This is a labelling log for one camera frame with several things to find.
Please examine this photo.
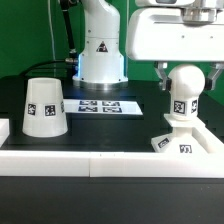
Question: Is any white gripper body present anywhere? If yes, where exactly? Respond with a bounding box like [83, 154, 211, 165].
[126, 7, 224, 62]

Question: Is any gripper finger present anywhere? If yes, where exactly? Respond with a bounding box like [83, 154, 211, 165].
[154, 62, 172, 91]
[205, 63, 224, 90]

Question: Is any white U-shaped fence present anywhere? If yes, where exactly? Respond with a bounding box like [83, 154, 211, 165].
[0, 119, 224, 178]

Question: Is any white cable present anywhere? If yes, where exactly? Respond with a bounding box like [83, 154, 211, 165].
[47, 0, 57, 62]

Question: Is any white marker sheet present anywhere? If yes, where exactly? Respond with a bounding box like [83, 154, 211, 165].
[64, 99, 142, 115]

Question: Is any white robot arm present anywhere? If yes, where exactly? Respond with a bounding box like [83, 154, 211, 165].
[74, 0, 224, 90]

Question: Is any white lamp base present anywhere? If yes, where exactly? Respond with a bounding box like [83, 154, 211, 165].
[151, 114, 206, 155]

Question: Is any white lamp bulb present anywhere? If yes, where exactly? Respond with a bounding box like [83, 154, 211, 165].
[169, 64, 205, 121]

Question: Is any white lamp shade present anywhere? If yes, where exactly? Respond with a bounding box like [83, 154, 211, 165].
[22, 78, 68, 138]

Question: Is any black cable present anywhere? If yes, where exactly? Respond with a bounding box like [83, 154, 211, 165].
[19, 0, 80, 77]

